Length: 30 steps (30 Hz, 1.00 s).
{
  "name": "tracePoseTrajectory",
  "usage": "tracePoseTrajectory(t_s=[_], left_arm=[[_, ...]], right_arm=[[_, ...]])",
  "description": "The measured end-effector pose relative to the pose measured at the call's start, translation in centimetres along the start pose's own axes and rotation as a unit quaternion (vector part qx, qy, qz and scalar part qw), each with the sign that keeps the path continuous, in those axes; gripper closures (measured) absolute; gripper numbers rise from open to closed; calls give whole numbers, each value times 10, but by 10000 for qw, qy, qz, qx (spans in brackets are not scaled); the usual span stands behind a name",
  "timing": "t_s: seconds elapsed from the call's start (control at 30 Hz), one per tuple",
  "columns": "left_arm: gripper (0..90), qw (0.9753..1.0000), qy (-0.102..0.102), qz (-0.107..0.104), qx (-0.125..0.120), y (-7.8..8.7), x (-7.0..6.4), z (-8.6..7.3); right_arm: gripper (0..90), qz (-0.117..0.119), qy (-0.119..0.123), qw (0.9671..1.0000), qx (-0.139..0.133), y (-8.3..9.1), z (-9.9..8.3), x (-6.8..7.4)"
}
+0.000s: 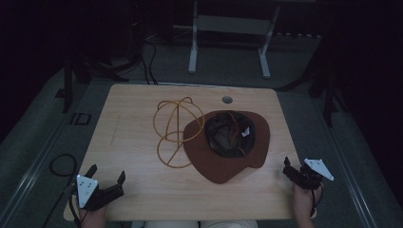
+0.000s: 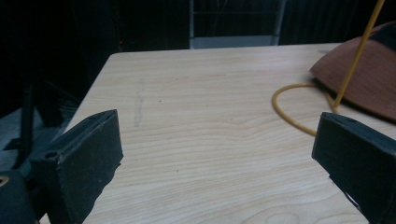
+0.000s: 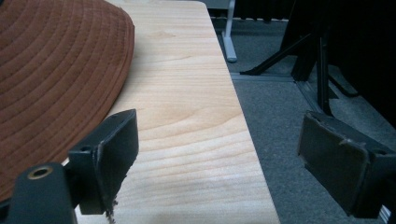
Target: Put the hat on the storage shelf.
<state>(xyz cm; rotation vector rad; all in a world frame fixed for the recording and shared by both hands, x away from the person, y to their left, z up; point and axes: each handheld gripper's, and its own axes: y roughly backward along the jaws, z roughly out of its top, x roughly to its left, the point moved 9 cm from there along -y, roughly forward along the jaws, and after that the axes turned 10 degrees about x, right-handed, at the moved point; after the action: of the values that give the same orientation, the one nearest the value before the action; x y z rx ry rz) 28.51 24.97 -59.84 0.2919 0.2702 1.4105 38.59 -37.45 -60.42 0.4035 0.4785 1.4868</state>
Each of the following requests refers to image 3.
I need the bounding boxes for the black metal stand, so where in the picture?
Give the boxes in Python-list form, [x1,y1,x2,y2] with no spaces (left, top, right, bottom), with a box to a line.
[239,0,359,117]

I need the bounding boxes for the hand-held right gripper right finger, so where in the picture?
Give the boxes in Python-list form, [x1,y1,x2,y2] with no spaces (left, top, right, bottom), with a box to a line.
[297,110,396,219]

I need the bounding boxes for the grey metal table leg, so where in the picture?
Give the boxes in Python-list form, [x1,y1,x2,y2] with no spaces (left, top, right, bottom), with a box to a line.
[221,0,238,63]

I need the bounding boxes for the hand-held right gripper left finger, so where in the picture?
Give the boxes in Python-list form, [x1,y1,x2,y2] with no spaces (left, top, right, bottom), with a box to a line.
[67,108,140,217]

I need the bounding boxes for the brown stitched hat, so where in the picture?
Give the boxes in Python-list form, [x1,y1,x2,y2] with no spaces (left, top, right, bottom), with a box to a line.
[0,0,135,203]

